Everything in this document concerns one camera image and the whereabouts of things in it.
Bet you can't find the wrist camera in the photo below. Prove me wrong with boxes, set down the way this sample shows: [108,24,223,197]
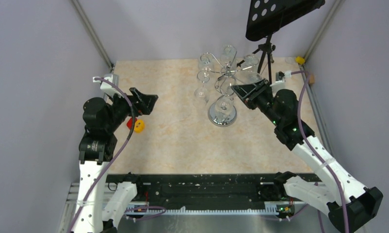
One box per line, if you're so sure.
[270,70,292,95]
[92,73,121,97]

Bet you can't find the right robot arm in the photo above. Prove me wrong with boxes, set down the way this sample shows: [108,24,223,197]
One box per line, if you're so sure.
[232,79,383,233]

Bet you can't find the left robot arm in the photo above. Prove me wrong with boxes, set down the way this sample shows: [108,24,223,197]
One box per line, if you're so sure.
[67,87,159,233]

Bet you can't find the right hanging wine glass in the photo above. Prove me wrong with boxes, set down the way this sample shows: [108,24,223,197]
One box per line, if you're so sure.
[245,72,262,84]

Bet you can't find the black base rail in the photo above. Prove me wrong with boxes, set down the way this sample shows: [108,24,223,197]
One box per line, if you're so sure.
[105,173,322,213]

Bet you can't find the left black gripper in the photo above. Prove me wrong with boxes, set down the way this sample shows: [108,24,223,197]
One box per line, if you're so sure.
[105,86,158,132]

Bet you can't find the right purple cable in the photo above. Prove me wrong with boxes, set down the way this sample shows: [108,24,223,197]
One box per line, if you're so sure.
[291,70,351,233]

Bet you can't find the chrome wine glass rack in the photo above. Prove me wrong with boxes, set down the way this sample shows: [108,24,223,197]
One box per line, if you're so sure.
[207,53,248,127]

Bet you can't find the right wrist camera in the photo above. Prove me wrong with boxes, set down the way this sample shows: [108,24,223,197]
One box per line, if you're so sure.
[270,70,292,95]

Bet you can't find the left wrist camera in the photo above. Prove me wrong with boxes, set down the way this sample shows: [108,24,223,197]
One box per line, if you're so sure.
[92,73,121,97]

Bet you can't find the red yellow toy block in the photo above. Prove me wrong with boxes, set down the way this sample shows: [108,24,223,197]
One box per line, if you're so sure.
[126,118,146,133]

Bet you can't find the back right hanging glass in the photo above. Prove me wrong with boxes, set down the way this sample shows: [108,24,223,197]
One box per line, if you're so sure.
[241,53,259,72]

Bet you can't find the black music stand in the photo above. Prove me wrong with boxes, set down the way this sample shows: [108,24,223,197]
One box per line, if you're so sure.
[245,0,325,84]

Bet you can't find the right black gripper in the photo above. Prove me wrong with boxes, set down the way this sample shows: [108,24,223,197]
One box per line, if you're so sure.
[231,79,281,126]

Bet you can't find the yellow corner clip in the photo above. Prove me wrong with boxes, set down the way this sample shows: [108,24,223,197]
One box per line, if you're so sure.
[295,56,306,65]

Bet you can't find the clear wine glass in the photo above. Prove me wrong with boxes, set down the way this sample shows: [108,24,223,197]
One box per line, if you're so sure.
[194,85,210,102]
[196,70,211,84]

